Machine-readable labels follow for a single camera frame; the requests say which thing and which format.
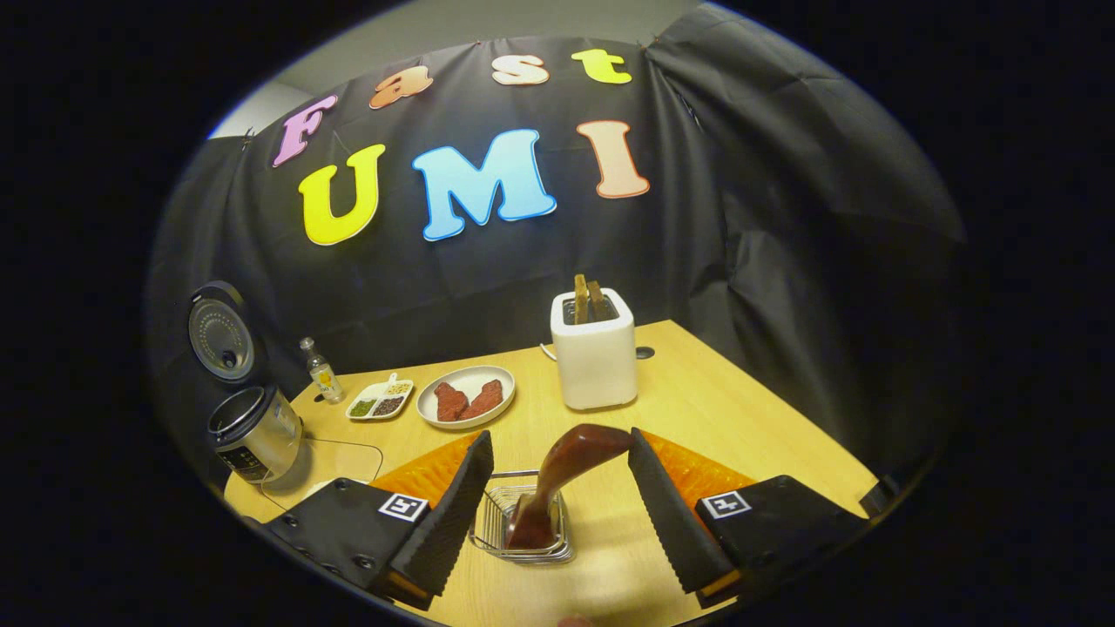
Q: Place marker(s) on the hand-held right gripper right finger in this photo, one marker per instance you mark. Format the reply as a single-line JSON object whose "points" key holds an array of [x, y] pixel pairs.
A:
{"points": [[666, 514]]}

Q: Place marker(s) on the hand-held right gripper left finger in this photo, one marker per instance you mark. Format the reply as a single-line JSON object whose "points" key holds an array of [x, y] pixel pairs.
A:
{"points": [[453, 514]]}

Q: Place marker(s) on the brown wooden spoon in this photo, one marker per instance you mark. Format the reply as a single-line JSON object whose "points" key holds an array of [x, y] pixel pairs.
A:
{"points": [[566, 461]]}

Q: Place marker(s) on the clear plastic rice box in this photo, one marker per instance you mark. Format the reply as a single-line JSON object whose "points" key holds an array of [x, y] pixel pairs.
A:
{"points": [[340, 461]]}

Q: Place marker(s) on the grey silver rice cooker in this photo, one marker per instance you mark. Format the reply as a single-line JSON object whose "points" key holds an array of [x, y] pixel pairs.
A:
{"points": [[257, 431]]}

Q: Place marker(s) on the red meat piece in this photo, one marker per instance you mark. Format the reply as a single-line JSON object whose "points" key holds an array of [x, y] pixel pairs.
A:
{"points": [[486, 399], [449, 402]]}

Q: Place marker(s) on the white divided seasoning dish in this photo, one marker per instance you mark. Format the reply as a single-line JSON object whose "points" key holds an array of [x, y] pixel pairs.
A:
{"points": [[379, 401]]}

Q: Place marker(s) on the white round plate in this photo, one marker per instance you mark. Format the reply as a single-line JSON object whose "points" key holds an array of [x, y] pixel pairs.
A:
{"points": [[470, 376]]}

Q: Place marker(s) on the white toaster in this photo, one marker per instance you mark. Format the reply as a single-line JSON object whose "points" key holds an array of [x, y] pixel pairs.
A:
{"points": [[597, 366]]}

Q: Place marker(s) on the small glass bottle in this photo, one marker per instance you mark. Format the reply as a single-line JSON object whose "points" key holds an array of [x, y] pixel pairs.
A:
{"points": [[324, 379]]}

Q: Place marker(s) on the brown toast slice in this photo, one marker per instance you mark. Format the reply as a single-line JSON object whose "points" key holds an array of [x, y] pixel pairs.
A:
{"points": [[599, 300], [581, 298]]}

